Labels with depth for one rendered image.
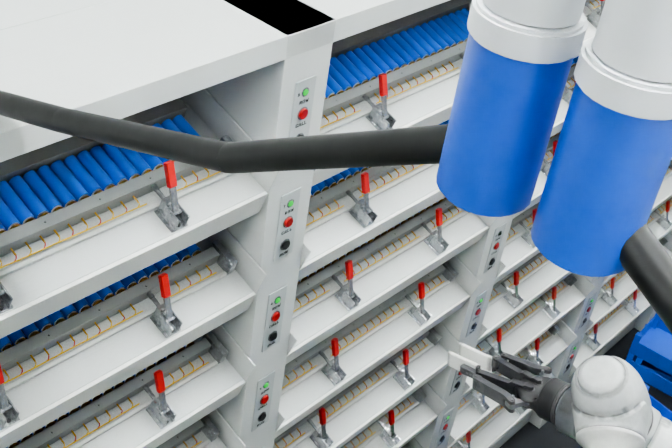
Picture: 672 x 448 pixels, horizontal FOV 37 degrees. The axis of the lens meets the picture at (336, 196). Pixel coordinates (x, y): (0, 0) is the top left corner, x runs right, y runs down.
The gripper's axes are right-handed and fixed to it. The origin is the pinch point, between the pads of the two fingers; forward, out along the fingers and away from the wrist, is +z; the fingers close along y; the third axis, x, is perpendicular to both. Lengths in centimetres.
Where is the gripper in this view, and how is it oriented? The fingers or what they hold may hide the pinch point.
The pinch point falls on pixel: (469, 360)
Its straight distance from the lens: 191.7
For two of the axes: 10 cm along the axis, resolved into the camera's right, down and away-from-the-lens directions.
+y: 6.7, -3.4, 6.6
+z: -7.4, -2.8, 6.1
